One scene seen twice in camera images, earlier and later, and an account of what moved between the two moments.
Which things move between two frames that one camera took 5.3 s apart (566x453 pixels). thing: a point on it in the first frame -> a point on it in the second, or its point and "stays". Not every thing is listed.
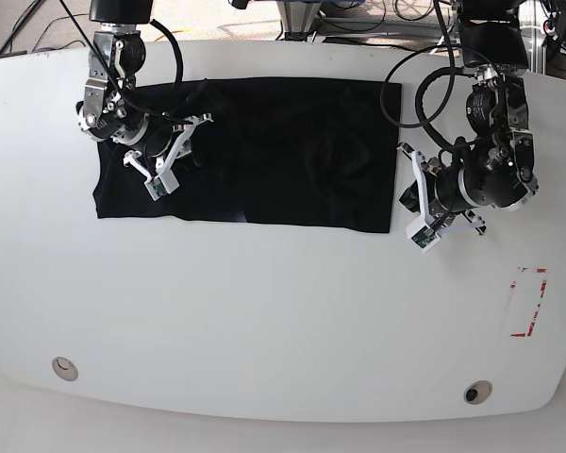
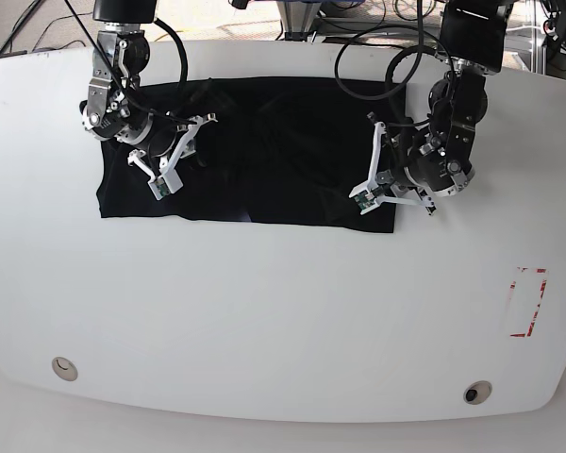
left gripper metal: x=113 y=106 stays
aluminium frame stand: x=298 y=17 stays
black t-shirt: x=318 y=153 stays
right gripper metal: x=496 y=170 -> x=440 y=160
